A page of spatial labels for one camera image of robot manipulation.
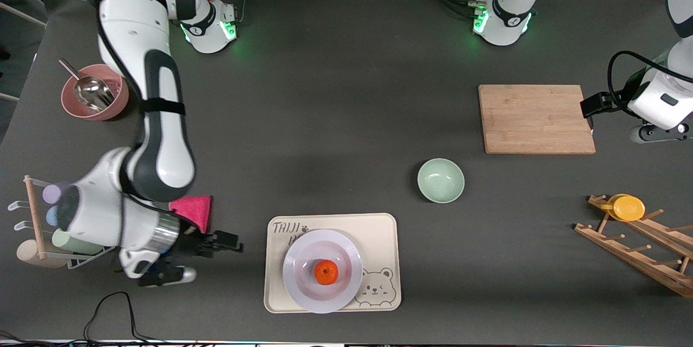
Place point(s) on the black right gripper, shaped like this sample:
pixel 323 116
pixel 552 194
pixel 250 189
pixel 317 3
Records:
pixel 189 244

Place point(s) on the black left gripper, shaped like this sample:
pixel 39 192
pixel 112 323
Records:
pixel 619 100

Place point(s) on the white round plate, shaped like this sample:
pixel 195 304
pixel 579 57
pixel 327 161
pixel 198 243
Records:
pixel 303 287

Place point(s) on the orange fruit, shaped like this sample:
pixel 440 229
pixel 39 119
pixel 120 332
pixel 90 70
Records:
pixel 326 273

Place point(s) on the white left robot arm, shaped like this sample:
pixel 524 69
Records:
pixel 509 17

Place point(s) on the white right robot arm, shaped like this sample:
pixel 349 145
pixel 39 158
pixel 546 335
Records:
pixel 162 146

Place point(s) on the pink folded cloth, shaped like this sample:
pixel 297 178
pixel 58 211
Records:
pixel 197 209

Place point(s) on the wooden cutting board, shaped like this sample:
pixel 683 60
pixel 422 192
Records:
pixel 536 119

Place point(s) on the yellow cup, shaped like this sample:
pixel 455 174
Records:
pixel 628 208

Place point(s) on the wooden peg drying rack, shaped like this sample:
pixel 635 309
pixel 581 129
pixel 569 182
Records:
pixel 622 247

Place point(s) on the beige bear print tray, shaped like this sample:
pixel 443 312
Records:
pixel 379 239

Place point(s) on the green cup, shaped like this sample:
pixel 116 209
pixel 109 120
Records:
pixel 59 239

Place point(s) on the light green bowl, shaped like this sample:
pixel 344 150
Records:
pixel 440 180

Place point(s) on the blue cup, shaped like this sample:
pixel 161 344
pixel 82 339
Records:
pixel 51 216

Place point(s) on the purple cup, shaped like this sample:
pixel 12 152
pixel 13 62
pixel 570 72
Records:
pixel 53 192

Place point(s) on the beige cup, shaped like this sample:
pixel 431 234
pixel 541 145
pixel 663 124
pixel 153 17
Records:
pixel 27 254

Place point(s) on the metal scoop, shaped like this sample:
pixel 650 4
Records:
pixel 92 92

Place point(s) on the pink bowl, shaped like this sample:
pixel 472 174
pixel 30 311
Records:
pixel 73 106

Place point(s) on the grey metal frame bar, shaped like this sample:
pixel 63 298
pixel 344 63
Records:
pixel 21 13

